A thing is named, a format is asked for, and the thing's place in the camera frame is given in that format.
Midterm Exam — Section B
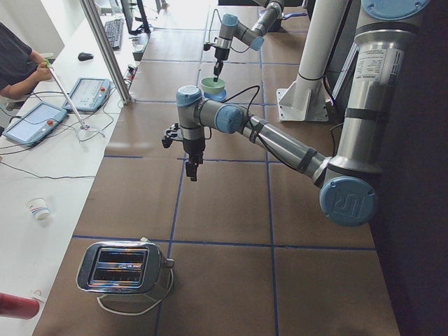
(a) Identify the light green bowl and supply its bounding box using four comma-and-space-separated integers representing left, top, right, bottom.
200, 77, 225, 94

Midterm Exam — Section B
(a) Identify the blue bowl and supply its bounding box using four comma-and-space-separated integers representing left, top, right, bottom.
204, 90, 227, 102

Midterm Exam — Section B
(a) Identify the person's forearm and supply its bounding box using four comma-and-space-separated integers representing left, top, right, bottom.
1, 71, 39, 99

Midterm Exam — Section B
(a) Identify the person's hand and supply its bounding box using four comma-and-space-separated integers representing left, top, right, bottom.
34, 63, 53, 82

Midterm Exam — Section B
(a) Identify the black keyboard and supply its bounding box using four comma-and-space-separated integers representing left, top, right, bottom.
104, 19, 124, 50

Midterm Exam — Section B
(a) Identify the black monitor stand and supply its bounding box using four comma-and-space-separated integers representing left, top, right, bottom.
120, 0, 151, 36

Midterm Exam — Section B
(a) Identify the silver chrome toaster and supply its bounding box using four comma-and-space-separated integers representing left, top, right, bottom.
76, 240, 174, 303

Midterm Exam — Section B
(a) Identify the silver reaching stick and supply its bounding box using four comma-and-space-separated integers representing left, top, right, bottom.
44, 59, 106, 142

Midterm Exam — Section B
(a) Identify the far blue teach pendant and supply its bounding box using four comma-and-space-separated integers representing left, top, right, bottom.
69, 78, 111, 113

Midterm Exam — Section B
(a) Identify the blue teach pendant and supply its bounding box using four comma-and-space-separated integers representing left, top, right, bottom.
69, 78, 111, 113
3, 101, 67, 146

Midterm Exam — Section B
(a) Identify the black computer mouse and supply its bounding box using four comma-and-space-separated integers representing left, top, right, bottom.
78, 52, 94, 62

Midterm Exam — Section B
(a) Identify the paper cup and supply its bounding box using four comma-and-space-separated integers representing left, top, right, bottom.
27, 197, 50, 221

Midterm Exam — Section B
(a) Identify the near blue teach pendant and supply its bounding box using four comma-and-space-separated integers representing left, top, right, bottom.
3, 101, 67, 146

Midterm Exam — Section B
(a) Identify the red cylinder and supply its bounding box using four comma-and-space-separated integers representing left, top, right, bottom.
0, 293, 40, 319

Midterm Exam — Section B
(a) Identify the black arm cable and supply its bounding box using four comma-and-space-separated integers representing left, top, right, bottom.
223, 85, 263, 106

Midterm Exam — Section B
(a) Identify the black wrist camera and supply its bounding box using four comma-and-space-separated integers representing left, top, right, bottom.
161, 122, 183, 148

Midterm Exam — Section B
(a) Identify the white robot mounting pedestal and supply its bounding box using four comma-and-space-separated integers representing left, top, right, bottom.
276, 0, 349, 122

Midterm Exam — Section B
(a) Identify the white toaster power cord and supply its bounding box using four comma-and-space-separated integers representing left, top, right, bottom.
96, 269, 175, 316

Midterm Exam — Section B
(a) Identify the aluminium frame post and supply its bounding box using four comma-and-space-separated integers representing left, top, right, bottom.
80, 0, 132, 105

